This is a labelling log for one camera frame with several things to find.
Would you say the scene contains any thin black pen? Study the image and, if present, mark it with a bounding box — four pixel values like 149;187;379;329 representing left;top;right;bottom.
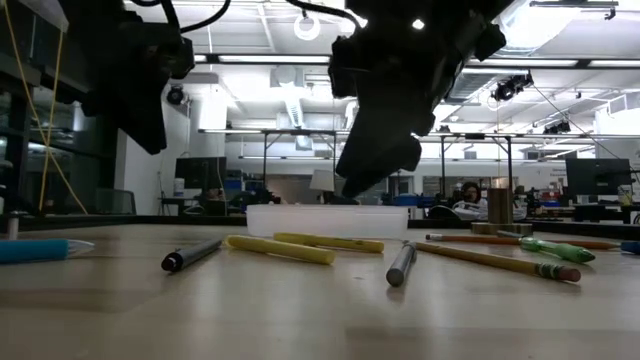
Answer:
160;238;224;274

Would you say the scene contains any person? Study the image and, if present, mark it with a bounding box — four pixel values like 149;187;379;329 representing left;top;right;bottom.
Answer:
451;181;501;221

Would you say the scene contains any yellow extension cord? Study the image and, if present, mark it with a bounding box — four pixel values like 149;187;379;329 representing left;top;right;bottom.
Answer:
38;29;66;212
2;0;90;216

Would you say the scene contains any black workbench frame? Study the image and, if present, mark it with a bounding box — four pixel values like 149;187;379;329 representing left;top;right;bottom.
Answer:
438;132;516;201
198;128;342;206

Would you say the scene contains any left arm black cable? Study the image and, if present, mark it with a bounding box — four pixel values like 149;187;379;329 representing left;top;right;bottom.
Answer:
130;0;232;35

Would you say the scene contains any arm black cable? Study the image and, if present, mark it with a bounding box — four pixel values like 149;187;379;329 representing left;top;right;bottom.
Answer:
130;0;232;35
284;0;362;30

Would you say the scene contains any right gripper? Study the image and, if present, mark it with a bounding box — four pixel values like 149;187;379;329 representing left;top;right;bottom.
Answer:
329;0;466;199

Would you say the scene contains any yellow pencil green ferrule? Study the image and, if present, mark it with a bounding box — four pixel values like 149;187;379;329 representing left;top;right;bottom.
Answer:
412;241;583;284

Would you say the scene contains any clear pencil box orange lid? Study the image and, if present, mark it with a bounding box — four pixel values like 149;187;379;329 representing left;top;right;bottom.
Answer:
245;203;410;240

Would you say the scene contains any white lampshade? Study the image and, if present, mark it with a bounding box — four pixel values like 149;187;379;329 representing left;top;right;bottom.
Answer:
308;169;336;193

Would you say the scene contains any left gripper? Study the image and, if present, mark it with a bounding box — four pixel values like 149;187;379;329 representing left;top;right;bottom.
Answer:
82;12;195;155

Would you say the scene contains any grey mesh chair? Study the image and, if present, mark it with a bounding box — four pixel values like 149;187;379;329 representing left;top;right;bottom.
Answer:
94;188;137;216

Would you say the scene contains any brass cylinder stand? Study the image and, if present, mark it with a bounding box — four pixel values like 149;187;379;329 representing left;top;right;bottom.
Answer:
470;187;534;236

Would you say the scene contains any green retractable pen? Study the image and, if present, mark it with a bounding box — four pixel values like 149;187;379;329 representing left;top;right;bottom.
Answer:
518;236;597;265

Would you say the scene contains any blue pen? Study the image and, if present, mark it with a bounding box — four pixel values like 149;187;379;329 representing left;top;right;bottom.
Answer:
0;238;96;265

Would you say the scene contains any black computer monitor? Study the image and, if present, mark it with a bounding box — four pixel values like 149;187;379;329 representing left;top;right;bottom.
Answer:
565;158;633;197
174;156;229;191

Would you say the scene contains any brown pencil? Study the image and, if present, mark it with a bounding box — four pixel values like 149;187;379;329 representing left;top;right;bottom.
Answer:
385;241;418;289

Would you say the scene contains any white ring lamp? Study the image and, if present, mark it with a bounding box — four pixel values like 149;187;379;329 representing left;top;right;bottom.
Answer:
292;10;322;42

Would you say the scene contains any black ceiling-hung camera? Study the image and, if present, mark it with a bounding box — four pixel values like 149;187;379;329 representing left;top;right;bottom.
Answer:
490;71;535;103

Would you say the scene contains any yellow highlighter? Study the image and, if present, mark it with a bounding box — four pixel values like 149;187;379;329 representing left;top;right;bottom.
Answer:
225;234;337;266
273;231;386;254

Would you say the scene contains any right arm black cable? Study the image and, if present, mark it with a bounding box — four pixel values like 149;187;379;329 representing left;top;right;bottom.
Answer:
284;0;362;30

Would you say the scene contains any blue storage bin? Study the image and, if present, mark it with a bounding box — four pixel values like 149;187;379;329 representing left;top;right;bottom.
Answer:
393;194;442;208

